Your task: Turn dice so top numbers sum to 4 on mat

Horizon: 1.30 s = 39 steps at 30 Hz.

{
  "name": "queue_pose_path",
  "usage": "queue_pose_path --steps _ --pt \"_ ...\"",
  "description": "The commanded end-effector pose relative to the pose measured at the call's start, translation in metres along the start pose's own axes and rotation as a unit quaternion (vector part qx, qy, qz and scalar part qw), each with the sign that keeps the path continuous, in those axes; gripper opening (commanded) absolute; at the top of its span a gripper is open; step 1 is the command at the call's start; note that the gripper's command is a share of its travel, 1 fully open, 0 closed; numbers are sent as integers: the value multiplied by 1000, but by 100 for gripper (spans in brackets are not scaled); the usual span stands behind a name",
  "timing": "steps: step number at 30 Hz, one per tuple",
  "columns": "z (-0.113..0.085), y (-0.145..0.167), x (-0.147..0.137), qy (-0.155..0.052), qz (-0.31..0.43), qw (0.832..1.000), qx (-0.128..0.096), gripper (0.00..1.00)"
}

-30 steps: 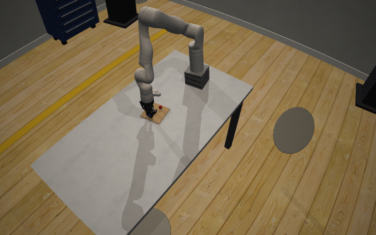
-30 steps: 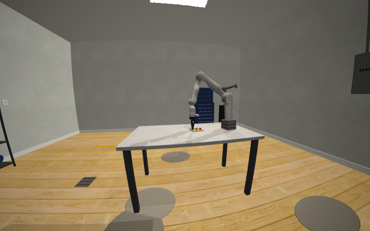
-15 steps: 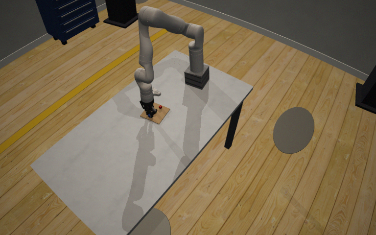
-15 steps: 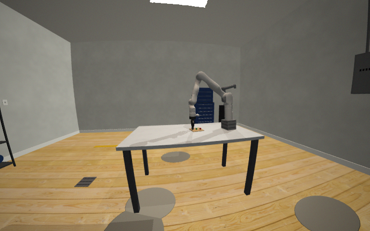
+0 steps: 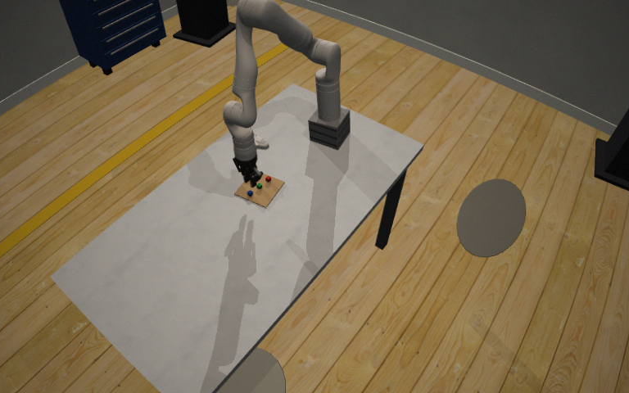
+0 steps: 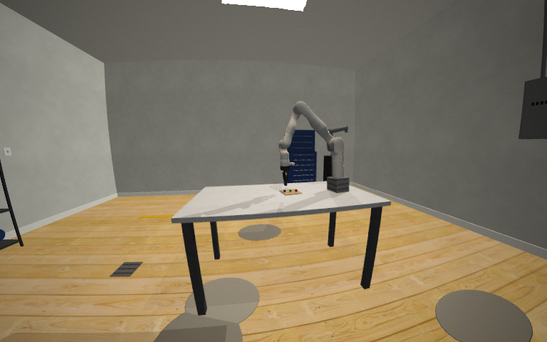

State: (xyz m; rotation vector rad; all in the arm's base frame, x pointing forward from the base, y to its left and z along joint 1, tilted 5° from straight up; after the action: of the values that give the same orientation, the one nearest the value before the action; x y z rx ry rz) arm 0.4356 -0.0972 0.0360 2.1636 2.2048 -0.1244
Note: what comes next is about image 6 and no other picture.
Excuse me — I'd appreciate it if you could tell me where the tan flat mat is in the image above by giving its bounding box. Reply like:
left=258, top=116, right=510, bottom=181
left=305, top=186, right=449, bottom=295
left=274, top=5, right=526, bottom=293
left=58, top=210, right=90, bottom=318
left=279, top=189, right=302, bottom=195

